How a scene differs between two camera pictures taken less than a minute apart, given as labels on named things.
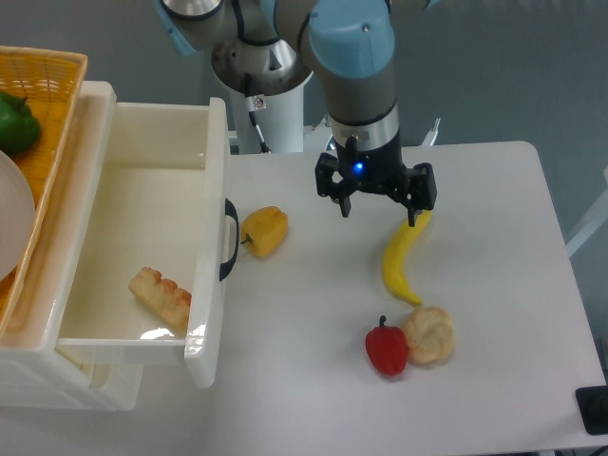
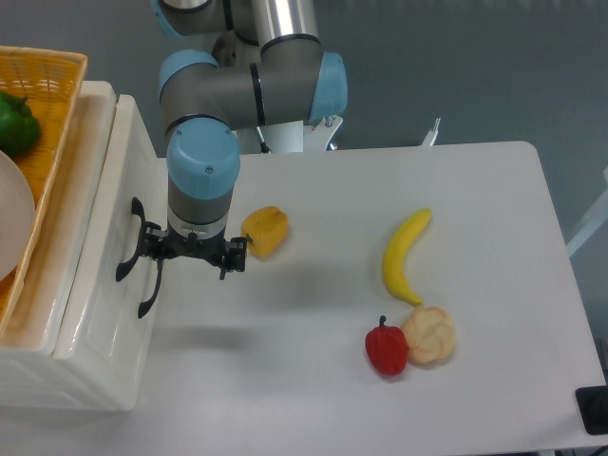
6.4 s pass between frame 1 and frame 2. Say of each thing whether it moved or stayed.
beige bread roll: stayed
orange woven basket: stayed
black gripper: moved
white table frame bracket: stayed
